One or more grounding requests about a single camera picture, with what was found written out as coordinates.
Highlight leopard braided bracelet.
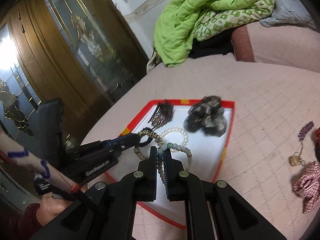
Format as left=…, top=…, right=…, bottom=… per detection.
left=134, top=127, right=163, bottom=160

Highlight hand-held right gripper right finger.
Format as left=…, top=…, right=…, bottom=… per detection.
left=164, top=149, right=288, bottom=240

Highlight pink bolster pillow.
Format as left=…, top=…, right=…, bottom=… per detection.
left=231, top=24, right=320, bottom=74

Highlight jade bead bracelet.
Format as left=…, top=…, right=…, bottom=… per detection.
left=156, top=142, right=193, bottom=188

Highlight person's left hand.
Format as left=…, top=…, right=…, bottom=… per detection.
left=36, top=191, right=74, bottom=225

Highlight red-rimmed white box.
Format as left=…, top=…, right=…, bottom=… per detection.
left=104, top=99, right=236, bottom=230

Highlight green and white patterned quilt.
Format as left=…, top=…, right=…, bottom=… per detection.
left=194, top=0, right=275, bottom=42

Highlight red plaid scrunchie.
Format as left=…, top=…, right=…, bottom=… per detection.
left=292, top=161, right=320, bottom=214

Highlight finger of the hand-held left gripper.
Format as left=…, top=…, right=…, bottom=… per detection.
left=110, top=141, right=142, bottom=157
left=81, top=133, right=142, bottom=151

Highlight black cloth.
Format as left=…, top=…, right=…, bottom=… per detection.
left=189, top=39, right=234, bottom=59

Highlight grey quilted blanket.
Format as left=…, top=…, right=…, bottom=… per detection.
left=259, top=0, right=317, bottom=30

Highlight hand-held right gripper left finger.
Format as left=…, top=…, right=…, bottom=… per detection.
left=30, top=146, right=158, bottom=240

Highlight wooden glass-door cabinet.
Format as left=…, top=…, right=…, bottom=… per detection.
left=0, top=0, right=150, bottom=215

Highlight white wrapped cable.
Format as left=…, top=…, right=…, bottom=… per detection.
left=0, top=129, right=102, bottom=214

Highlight person's left forearm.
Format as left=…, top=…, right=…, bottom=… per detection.
left=0, top=202, right=40, bottom=240

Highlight dark grey scrunchie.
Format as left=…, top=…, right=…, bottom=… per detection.
left=183, top=95, right=228, bottom=137

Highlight purple beaded hair clip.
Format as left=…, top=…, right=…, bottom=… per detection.
left=297, top=121, right=314, bottom=140

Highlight black chair back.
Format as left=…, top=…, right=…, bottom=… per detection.
left=37, top=99, right=65, bottom=168

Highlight pearl bracelet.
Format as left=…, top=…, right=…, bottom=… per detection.
left=159, top=127, right=189, bottom=147

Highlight green blanket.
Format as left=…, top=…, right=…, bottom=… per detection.
left=154, top=0, right=250, bottom=68

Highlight brown hair claw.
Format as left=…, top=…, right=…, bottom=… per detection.
left=147, top=99, right=175, bottom=130

